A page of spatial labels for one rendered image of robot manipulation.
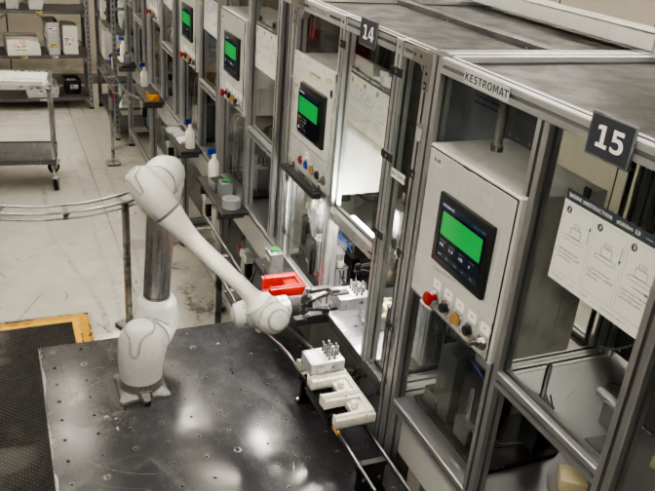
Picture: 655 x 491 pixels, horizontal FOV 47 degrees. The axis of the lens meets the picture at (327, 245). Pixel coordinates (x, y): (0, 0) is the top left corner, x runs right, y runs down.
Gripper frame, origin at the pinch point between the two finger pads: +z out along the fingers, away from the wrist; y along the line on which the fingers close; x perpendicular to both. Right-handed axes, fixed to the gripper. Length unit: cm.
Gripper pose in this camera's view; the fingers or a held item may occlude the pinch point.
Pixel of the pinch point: (339, 298)
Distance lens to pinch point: 279.1
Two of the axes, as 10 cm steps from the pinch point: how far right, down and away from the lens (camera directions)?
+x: -4.0, -4.2, 8.2
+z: 9.2, -1.1, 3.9
